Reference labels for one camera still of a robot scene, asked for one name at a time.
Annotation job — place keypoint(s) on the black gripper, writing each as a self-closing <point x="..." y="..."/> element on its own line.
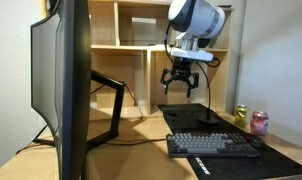
<point x="181" y="70"/>

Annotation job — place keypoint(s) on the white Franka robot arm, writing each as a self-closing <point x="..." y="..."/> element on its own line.
<point x="199" y="18"/>

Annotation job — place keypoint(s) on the grey and black keyboard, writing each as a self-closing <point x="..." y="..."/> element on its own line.
<point x="211" y="145"/>

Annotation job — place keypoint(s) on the black monitor stand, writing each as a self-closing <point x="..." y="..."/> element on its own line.
<point x="117" y="110"/>

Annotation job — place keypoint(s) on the wooden shelf hutch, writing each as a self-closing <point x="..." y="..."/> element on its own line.
<point x="131" y="30"/>

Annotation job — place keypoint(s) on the yellow green drink can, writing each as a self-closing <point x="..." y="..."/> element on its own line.
<point x="241" y="115"/>

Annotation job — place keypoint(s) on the wooden desk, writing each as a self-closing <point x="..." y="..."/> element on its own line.
<point x="141" y="160"/>

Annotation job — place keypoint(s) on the red and white drink can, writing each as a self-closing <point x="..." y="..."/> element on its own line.
<point x="259" y="123"/>

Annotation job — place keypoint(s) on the black computer mouse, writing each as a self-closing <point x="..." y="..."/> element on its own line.
<point x="257" y="142"/>

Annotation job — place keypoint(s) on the black curved monitor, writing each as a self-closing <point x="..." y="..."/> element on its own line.
<point x="69" y="86"/>

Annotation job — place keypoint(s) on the black desk mat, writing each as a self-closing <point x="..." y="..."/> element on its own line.
<point x="257" y="165"/>

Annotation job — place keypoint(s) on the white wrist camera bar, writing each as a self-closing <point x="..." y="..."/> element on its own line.
<point x="191" y="54"/>

